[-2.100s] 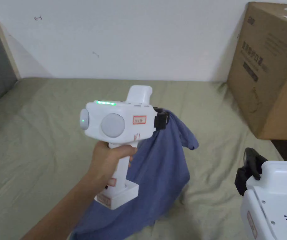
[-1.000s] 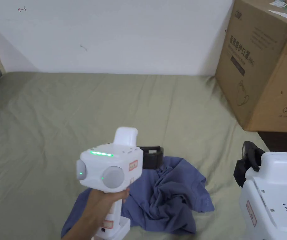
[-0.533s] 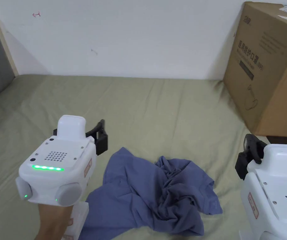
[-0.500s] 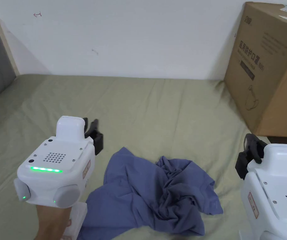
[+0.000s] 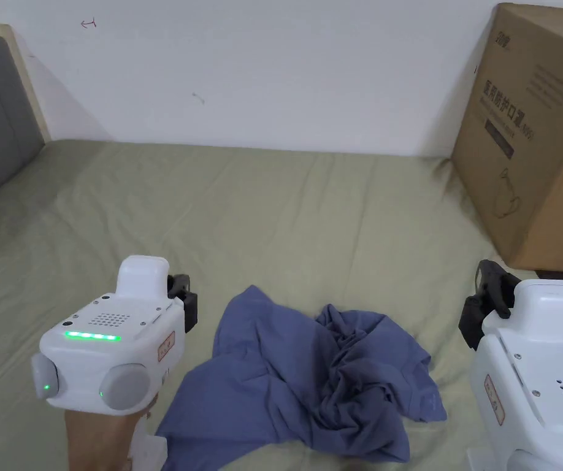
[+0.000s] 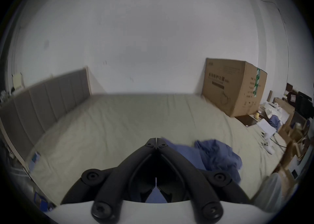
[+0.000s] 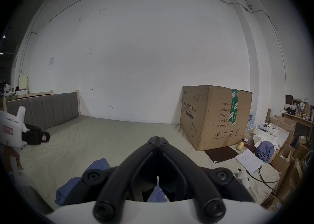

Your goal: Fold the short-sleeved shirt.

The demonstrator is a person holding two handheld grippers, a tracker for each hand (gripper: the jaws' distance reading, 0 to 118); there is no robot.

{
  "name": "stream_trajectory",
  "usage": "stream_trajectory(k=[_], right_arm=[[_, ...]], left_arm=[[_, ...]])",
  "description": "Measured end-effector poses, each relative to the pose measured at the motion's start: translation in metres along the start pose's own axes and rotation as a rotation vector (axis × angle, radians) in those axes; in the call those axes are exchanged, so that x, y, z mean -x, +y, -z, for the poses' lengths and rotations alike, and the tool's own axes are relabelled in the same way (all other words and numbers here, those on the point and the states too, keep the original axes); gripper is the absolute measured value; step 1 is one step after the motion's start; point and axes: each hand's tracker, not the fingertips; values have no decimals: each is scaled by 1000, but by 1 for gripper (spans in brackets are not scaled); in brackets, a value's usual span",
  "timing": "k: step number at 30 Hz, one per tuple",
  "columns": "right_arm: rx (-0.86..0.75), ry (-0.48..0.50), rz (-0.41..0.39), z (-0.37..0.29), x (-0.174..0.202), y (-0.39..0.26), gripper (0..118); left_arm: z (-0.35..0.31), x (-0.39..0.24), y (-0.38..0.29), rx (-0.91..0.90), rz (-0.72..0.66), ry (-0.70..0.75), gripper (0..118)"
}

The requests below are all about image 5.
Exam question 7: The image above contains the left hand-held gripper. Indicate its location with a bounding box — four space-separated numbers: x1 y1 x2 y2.
29 255 199 471

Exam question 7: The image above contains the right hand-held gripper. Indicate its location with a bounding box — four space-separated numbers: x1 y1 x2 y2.
460 258 563 471

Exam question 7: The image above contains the person's left hand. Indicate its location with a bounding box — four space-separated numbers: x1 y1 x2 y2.
63 394 160 471

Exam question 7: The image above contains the bed with pale green sheet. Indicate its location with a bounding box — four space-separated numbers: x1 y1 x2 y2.
0 139 563 471

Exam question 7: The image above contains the dark blue shirt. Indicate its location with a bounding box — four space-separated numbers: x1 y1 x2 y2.
155 284 448 465

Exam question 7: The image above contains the brown cardboard carton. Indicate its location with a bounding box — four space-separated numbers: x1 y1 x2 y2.
450 2 563 275

